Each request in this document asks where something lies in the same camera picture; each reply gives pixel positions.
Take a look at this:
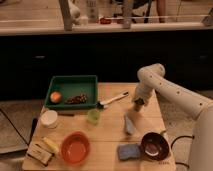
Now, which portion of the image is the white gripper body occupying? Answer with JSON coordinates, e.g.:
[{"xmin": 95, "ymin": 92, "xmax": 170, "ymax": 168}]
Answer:
[{"xmin": 132, "ymin": 83, "xmax": 153, "ymax": 106}]

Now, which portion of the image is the dark grey metal cup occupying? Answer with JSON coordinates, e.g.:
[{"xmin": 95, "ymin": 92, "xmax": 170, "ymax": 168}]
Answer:
[{"xmin": 133, "ymin": 103, "xmax": 143, "ymax": 112}]

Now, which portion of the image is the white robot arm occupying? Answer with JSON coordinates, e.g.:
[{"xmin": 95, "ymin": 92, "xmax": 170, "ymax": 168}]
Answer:
[{"xmin": 132, "ymin": 63, "xmax": 213, "ymax": 171}]

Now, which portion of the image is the dark brown bowl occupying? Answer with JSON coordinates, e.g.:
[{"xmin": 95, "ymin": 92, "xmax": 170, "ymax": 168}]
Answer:
[{"xmin": 140, "ymin": 132, "xmax": 169, "ymax": 161}]

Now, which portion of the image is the light green plastic cup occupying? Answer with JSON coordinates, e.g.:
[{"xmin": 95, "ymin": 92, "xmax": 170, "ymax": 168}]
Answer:
[{"xmin": 87, "ymin": 109, "xmax": 100, "ymax": 125}]

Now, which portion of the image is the blue sponge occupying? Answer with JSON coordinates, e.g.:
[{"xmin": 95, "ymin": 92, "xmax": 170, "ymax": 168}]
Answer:
[{"xmin": 117, "ymin": 144, "xmax": 141, "ymax": 160}]

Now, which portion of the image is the green plastic tray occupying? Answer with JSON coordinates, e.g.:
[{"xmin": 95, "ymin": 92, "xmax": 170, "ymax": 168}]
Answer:
[{"xmin": 44, "ymin": 75, "xmax": 98, "ymax": 110}]

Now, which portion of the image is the red object on counter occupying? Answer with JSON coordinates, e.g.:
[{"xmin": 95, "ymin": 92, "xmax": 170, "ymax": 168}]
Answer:
[{"xmin": 99, "ymin": 17, "xmax": 111, "ymax": 24}]

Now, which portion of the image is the black marker pen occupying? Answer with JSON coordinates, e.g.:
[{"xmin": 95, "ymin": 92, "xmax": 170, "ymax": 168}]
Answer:
[{"xmin": 58, "ymin": 113, "xmax": 75, "ymax": 117}]

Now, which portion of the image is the orange plastic bowl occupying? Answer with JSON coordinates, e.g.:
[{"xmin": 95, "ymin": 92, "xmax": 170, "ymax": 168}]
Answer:
[{"xmin": 60, "ymin": 131, "xmax": 90, "ymax": 166}]

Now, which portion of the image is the red yellow apple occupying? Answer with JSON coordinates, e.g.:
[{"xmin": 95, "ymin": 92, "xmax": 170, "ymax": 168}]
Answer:
[{"xmin": 50, "ymin": 91, "xmax": 62, "ymax": 103}]

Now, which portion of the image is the white round container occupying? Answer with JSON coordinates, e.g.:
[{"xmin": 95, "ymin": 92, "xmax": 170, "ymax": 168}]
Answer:
[{"xmin": 40, "ymin": 110, "xmax": 58, "ymax": 128}]

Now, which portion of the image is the wooden block box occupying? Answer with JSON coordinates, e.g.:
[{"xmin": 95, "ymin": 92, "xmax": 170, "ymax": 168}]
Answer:
[{"xmin": 27, "ymin": 144, "xmax": 53, "ymax": 166}]

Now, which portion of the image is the black cable on floor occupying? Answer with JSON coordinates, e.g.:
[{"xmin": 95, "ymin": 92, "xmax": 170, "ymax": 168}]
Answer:
[{"xmin": 169, "ymin": 134, "xmax": 195, "ymax": 169}]

